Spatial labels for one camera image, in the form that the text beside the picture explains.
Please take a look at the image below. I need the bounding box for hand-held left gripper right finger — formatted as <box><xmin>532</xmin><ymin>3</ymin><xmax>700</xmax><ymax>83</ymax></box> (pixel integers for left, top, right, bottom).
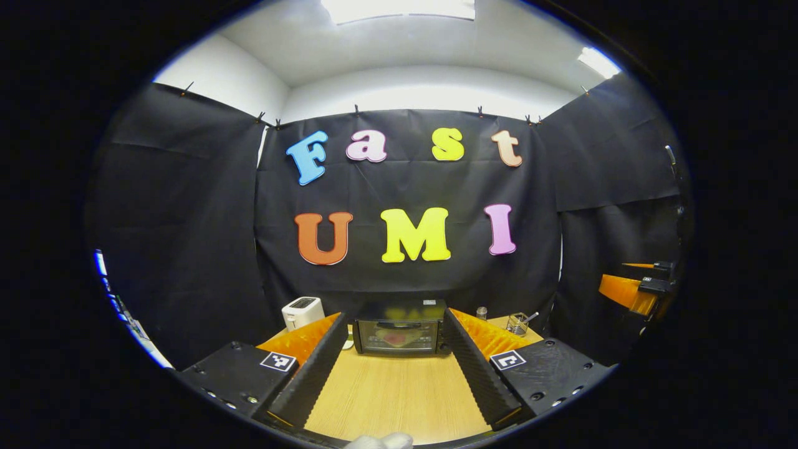
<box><xmin>441</xmin><ymin>307</ymin><xmax>616</xmax><ymax>432</ymax></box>

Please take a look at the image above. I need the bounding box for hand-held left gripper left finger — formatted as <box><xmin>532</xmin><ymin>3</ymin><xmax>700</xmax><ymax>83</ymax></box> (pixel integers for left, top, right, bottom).
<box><xmin>178</xmin><ymin>311</ymin><xmax>350</xmax><ymax>431</ymax></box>

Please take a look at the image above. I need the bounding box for ceiling light panel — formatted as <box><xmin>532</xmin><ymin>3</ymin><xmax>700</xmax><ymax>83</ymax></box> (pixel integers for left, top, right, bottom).
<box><xmin>577</xmin><ymin>47</ymin><xmax>622</xmax><ymax>79</ymax></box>

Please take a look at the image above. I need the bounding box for cream food dish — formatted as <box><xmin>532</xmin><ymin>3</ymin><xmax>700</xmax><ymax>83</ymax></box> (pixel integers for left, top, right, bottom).
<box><xmin>373</xmin><ymin>329</ymin><xmax>428</xmax><ymax>351</ymax></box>

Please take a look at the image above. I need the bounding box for black electric oven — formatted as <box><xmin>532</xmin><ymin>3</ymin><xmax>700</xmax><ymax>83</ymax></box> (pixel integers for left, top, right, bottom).
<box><xmin>352</xmin><ymin>299</ymin><xmax>451</xmax><ymax>357</ymax></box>

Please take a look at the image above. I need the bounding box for white toaster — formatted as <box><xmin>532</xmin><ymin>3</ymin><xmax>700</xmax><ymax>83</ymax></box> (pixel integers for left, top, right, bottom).
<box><xmin>281</xmin><ymin>297</ymin><xmax>325</xmax><ymax>331</ymax></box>

